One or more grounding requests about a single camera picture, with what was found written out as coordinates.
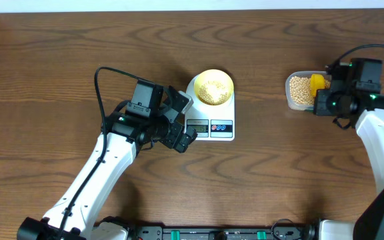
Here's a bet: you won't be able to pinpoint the yellow plastic measuring scoop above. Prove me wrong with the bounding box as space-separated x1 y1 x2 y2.
310 74 325 97

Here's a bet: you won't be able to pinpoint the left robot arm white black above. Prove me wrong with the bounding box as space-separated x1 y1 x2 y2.
17 80 197 239

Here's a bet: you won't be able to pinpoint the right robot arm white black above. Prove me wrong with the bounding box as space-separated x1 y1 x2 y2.
313 58 384 239

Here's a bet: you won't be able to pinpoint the white digital kitchen scale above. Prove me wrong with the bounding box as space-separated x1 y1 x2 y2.
185 75 235 141

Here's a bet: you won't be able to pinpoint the soybeans in yellow bowl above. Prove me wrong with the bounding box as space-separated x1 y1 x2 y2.
198 81 229 105

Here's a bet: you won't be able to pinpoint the pale yellow bowl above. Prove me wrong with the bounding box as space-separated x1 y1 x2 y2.
193 69 234 106

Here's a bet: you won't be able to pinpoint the soybeans pile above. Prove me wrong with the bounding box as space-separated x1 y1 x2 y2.
289 76 330 105

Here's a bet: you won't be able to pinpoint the clear plastic container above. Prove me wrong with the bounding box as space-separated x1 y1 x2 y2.
285 71 331 111

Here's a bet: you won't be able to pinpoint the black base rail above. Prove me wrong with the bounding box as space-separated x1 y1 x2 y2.
93 216 316 240

